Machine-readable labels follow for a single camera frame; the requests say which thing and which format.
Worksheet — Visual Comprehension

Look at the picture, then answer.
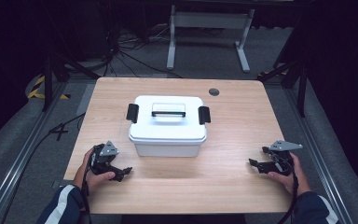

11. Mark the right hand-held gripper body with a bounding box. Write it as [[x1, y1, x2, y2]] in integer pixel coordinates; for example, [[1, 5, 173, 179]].
[[261, 139, 304, 175]]

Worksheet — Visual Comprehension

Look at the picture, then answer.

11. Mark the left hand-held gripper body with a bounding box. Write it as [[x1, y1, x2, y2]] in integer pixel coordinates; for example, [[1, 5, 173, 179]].
[[89, 140, 120, 175]]

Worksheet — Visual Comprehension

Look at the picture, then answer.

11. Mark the person's left hand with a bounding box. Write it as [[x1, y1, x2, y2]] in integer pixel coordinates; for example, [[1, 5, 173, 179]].
[[73, 148, 117, 194]]

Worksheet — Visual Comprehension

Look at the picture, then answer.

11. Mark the person's right hand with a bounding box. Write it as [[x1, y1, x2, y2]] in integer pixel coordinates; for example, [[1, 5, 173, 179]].
[[267, 151, 312, 197]]

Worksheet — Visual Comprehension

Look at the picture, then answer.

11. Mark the white plastic storage box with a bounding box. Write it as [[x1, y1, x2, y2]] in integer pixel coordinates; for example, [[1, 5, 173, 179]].
[[131, 140, 203, 158]]

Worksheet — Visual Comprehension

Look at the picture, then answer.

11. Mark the black box latch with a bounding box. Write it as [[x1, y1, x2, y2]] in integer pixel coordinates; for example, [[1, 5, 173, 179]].
[[198, 105, 212, 126], [126, 103, 140, 124]]

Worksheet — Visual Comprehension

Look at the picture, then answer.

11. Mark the black metal stand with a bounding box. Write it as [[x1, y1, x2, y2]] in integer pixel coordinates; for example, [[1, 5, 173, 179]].
[[41, 50, 101, 113], [256, 59, 310, 119]]

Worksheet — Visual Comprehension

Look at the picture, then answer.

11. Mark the yellow black floor tape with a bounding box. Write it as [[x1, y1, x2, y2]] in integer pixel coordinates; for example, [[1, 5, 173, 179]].
[[26, 75, 72, 101]]

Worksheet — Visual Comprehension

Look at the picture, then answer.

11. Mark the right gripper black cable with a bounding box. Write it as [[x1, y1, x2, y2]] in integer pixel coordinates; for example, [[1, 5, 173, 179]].
[[276, 167, 300, 224]]

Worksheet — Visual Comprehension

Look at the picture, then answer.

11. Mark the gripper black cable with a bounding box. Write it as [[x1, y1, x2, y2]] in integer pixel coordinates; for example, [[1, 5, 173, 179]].
[[276, 167, 300, 224], [81, 155, 93, 224]]

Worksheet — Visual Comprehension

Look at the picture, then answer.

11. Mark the aluminium floor rail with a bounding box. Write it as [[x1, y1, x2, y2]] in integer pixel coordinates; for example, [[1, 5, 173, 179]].
[[0, 79, 70, 224], [282, 88, 356, 224]]

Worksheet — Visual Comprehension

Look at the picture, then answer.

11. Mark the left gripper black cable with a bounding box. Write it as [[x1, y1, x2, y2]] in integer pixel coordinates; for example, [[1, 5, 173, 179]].
[[81, 155, 93, 224]]

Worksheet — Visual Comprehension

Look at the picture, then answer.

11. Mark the white box lid with handle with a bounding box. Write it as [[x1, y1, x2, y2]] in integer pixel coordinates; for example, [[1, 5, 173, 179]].
[[128, 94, 208, 145]]

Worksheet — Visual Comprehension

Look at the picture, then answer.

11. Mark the bundle of black floor cables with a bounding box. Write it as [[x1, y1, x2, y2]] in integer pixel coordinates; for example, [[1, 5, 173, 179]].
[[101, 26, 185, 79]]

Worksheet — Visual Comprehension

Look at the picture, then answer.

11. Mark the grey metal desk frame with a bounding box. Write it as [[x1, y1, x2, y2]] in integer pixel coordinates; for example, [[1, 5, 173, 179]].
[[166, 4, 256, 74]]

